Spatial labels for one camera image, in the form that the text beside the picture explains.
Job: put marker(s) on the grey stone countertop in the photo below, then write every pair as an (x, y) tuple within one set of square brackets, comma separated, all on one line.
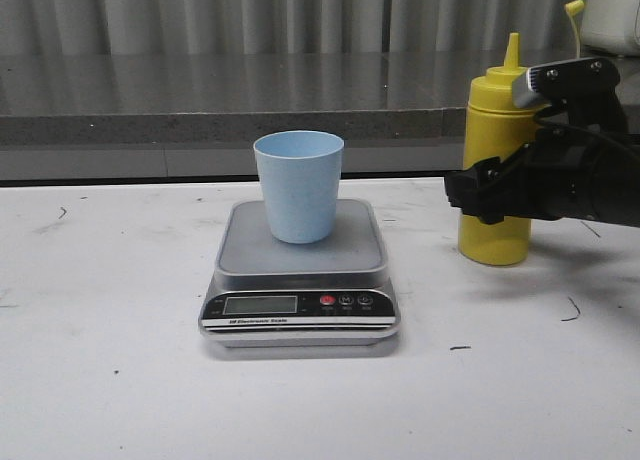
[(230, 99)]

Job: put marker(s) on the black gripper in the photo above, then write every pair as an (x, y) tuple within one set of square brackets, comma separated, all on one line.
[(548, 178)]

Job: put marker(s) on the white kitchen appliance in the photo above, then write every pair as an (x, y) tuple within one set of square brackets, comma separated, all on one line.
[(611, 26)]

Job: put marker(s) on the light blue plastic cup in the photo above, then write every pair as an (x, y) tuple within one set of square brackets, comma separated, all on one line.
[(299, 173)]

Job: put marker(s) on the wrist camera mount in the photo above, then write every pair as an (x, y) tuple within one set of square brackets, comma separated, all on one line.
[(584, 88)]

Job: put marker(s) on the silver electronic kitchen scale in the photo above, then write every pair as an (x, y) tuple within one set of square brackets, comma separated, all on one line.
[(330, 299)]

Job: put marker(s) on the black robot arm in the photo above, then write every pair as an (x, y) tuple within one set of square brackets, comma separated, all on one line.
[(616, 180)]

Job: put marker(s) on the yellow squeeze bottle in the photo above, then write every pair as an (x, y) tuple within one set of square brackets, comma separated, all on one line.
[(495, 127)]

